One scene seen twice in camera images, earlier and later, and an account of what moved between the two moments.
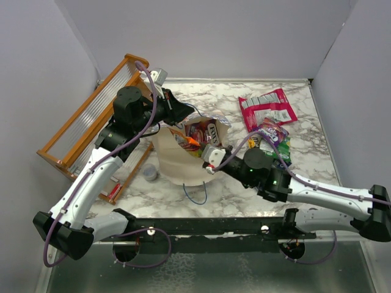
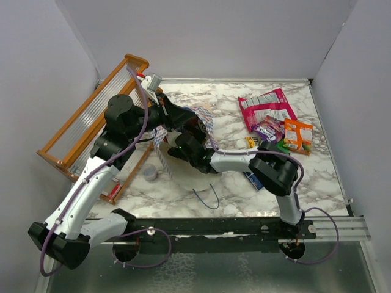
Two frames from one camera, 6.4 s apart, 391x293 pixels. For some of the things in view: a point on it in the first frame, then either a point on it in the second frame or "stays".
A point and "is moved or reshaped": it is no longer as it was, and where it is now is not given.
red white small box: x=115 y=190 stays
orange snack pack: x=187 y=143 is moved or reshaped
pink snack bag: x=274 y=105 stays
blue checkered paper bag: x=178 y=164 is moved or reshaped
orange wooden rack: x=74 y=140 stays
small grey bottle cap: x=149 y=172 stays
